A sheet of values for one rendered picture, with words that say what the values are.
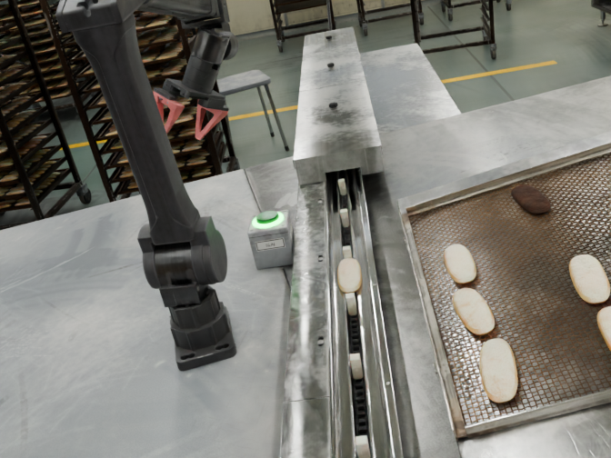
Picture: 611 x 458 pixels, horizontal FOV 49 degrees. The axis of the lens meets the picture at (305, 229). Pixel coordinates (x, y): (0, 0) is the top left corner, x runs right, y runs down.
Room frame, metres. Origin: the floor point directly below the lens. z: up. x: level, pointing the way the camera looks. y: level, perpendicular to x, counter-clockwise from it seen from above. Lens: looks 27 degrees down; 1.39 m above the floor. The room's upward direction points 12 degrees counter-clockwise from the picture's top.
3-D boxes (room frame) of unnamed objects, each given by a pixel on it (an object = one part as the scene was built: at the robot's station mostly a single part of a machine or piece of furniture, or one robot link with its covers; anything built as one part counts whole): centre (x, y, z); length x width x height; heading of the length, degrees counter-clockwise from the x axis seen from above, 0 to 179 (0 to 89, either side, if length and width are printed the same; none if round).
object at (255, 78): (4.01, 0.21, 0.23); 0.36 x 0.36 x 0.46; 13
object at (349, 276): (0.89, -0.05, 0.86); 0.10 x 0.04 x 0.01; 174
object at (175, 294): (0.86, 0.18, 0.94); 0.09 x 0.05 x 0.10; 168
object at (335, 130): (1.87, -0.16, 0.89); 1.25 x 0.18 x 0.09; 174
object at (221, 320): (0.84, 0.18, 0.86); 0.12 x 0.09 x 0.08; 7
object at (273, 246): (1.05, 0.06, 0.84); 0.08 x 0.08 x 0.11; 84
